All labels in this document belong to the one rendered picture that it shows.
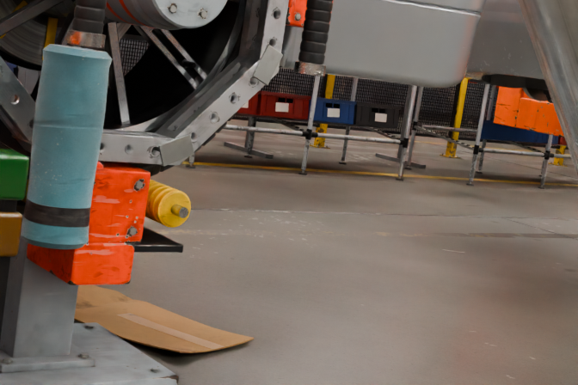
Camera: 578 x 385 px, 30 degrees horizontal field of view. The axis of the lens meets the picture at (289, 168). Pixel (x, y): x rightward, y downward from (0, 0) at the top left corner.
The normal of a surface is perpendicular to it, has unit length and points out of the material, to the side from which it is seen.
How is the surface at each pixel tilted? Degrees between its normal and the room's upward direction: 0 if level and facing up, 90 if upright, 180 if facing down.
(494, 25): 104
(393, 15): 90
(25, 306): 90
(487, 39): 110
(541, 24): 128
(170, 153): 90
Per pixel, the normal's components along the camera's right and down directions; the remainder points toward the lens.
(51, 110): -0.36, 0.05
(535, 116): -0.79, -0.05
